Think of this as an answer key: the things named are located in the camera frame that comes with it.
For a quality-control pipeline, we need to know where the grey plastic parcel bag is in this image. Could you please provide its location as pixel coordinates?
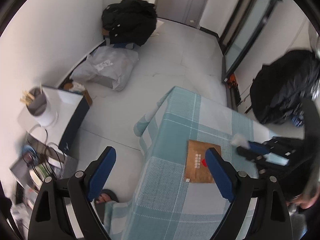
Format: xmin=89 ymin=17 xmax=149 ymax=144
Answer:
xmin=70 ymin=45 xmax=140 ymax=92

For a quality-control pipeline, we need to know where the black framed glass door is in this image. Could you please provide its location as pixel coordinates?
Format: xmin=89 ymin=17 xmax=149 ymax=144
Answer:
xmin=220 ymin=0 xmax=284 ymax=80

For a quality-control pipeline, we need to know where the grey and white cup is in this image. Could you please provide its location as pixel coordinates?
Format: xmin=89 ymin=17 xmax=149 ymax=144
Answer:
xmin=25 ymin=86 xmax=58 ymax=128

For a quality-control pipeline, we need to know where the black backpack on wall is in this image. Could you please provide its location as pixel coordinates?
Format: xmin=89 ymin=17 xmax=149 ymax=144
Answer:
xmin=249 ymin=49 xmax=320 ymax=125

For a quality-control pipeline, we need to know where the silver and blue umbrella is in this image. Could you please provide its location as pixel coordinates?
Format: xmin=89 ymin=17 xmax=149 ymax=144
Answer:
xmin=291 ymin=76 xmax=320 ymax=128

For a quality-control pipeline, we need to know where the grey entrance door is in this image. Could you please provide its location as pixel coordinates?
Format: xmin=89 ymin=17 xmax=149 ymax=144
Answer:
xmin=155 ymin=0 xmax=213 ymax=27

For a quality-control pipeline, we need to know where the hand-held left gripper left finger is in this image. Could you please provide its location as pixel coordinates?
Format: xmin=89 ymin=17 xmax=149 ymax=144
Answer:
xmin=28 ymin=146 xmax=117 ymax=240

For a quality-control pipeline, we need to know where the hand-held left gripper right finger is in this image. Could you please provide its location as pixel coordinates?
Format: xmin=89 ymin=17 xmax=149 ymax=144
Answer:
xmin=205 ymin=147 xmax=293 ymax=240

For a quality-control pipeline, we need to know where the black clothes pile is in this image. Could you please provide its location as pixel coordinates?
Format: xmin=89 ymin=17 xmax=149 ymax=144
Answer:
xmin=101 ymin=0 xmax=158 ymax=47

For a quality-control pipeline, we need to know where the brown cardboard box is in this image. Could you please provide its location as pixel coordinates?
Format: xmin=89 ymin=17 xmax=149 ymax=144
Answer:
xmin=62 ymin=80 xmax=93 ymax=107

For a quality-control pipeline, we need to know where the white crumpled paper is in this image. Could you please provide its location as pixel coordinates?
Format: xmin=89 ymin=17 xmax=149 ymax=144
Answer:
xmin=67 ymin=81 xmax=84 ymax=92

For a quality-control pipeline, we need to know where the white box with dark side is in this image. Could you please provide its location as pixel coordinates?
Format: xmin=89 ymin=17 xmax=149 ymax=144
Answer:
xmin=25 ymin=86 xmax=90 ymax=153

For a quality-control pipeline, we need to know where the grey cardboard box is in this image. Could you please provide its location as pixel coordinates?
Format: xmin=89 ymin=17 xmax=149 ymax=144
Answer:
xmin=9 ymin=160 xmax=33 ymax=188

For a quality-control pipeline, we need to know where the black slipper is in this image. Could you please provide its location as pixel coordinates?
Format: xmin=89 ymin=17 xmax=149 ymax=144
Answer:
xmin=100 ymin=189 xmax=120 ymax=203

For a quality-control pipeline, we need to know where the brown paper packet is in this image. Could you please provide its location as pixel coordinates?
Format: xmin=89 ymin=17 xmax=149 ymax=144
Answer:
xmin=184 ymin=140 xmax=222 ymax=184

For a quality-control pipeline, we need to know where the blue bowl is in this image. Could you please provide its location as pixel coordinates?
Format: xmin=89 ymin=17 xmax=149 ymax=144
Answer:
xmin=21 ymin=145 xmax=38 ymax=163

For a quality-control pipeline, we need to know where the white tissue wad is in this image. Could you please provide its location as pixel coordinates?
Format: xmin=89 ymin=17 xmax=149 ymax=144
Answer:
xmin=230 ymin=133 xmax=250 ymax=148

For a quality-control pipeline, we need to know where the blue flat item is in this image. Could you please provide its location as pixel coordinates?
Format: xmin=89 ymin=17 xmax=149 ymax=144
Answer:
xmin=105 ymin=36 xmax=137 ymax=50

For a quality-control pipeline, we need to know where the orange tool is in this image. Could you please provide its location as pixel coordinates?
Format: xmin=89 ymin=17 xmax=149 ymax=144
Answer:
xmin=224 ymin=73 xmax=238 ymax=88

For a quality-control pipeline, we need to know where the blue checked tablecloth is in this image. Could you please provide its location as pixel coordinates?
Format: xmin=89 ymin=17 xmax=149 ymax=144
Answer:
xmin=104 ymin=86 xmax=275 ymax=240

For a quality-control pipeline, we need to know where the tangle of black cables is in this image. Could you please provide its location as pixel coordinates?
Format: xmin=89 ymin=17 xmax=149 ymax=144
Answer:
xmin=22 ymin=125 xmax=68 ymax=180

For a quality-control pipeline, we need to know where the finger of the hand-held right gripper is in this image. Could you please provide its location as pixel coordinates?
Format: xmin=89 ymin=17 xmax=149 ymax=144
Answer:
xmin=246 ymin=141 xmax=274 ymax=155
xmin=236 ymin=146 xmax=269 ymax=175

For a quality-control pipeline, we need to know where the bundle of wooden sticks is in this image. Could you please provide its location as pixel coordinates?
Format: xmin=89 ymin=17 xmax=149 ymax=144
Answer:
xmin=20 ymin=90 xmax=35 ymax=105

